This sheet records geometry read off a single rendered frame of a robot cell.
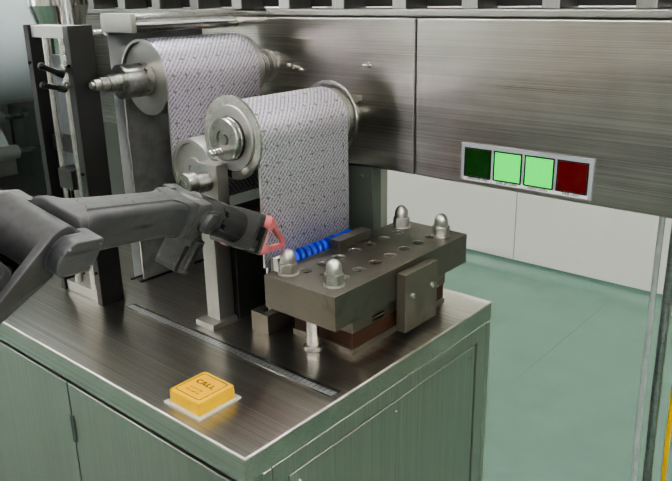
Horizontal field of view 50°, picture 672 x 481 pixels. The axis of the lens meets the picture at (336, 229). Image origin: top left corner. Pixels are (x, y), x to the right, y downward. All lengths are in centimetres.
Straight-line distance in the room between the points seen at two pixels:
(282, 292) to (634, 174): 60
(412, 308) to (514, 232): 282
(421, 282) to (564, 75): 43
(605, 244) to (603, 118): 267
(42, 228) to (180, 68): 74
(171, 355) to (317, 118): 49
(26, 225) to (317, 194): 73
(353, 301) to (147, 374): 36
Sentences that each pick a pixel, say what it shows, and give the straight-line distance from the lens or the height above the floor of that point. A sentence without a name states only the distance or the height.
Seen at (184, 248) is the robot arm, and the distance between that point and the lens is 114.
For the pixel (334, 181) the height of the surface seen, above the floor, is 114.
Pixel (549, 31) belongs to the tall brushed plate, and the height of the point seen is 142.
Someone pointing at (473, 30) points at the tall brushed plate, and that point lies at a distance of 134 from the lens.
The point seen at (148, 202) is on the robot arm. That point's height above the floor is 124.
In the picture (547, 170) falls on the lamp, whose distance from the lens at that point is 130.
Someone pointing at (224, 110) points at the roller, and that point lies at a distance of 128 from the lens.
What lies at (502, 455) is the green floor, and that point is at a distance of 261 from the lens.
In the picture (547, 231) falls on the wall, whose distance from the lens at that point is 401.
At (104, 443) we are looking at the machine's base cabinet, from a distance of 141.
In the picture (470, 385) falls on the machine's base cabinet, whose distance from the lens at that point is 150.
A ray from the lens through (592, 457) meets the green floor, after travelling 267.
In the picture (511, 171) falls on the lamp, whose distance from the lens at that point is 133.
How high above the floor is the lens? 149
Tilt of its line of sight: 18 degrees down
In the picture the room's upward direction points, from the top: 1 degrees counter-clockwise
